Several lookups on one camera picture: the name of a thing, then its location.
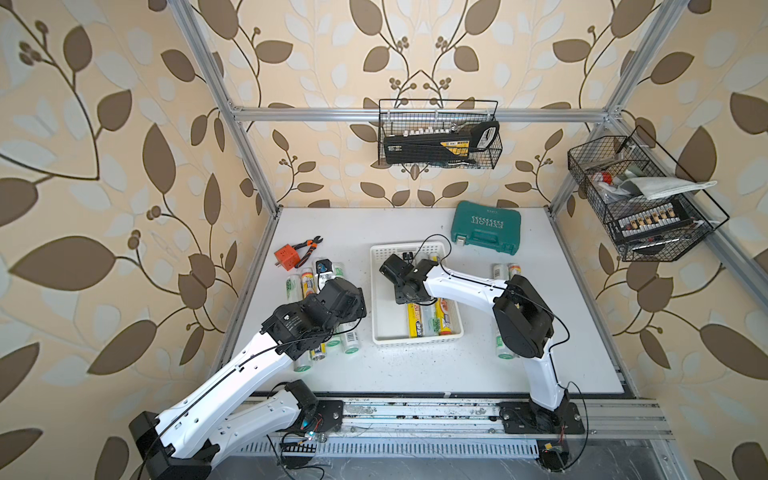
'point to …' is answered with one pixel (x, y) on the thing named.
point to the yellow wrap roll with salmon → (443, 312)
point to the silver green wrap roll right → (504, 349)
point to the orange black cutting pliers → (313, 245)
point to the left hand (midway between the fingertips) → (347, 298)
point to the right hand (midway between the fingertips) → (408, 293)
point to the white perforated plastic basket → (389, 318)
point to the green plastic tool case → (484, 225)
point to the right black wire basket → (599, 166)
